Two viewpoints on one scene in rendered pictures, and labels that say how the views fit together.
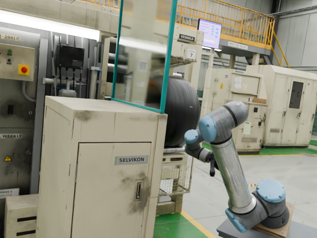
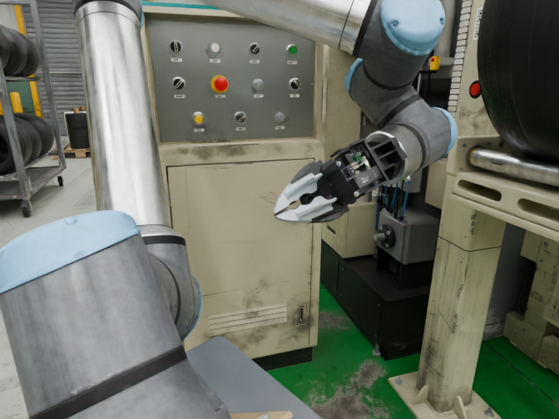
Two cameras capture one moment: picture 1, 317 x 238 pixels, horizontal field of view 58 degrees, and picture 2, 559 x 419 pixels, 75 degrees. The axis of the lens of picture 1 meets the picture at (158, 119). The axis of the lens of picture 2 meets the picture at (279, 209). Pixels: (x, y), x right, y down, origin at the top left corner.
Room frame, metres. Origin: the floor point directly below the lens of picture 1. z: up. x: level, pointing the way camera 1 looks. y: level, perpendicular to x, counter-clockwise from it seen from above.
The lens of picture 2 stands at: (1.85, -0.96, 1.06)
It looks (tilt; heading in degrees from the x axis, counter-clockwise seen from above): 18 degrees down; 106
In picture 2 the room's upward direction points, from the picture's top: straight up
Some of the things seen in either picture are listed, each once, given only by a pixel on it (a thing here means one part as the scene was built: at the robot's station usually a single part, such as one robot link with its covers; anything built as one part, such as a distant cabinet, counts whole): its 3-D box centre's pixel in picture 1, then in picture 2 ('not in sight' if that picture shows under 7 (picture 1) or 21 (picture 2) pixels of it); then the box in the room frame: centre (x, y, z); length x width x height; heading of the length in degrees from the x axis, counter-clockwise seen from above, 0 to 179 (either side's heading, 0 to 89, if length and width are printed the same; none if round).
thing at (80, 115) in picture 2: not in sight; (81, 130); (-3.14, 4.29, 0.38); 1.20 x 0.80 x 0.76; 126
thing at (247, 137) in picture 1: (242, 127); not in sight; (6.91, -2.07, 0.62); 0.91 x 0.58 x 1.25; 118
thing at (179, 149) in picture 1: (167, 149); (537, 170); (2.17, -0.10, 0.90); 0.35 x 0.05 x 0.05; 122
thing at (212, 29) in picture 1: (208, 34); not in sight; (6.31, -0.87, 2.60); 0.60 x 0.05 x 0.55; 118
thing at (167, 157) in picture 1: (165, 157); (529, 199); (2.16, -0.09, 0.83); 0.36 x 0.09 x 0.06; 122
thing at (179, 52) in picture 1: (162, 49); not in sight; (2.60, 0.03, 1.71); 0.61 x 0.25 x 0.15; 122
